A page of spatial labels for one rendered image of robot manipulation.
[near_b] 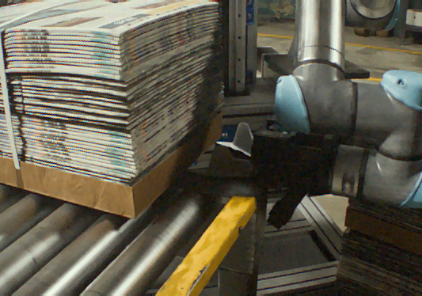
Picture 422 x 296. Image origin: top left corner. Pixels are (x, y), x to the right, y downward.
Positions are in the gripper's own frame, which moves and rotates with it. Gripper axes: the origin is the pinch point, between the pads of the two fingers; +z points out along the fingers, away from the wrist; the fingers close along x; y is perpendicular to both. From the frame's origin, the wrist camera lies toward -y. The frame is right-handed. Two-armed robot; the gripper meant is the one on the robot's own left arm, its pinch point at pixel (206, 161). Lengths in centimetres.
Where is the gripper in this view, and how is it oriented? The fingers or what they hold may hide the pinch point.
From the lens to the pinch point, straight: 77.5
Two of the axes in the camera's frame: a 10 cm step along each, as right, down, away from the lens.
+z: -9.3, -1.5, 3.4
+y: 0.0, -9.2, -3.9
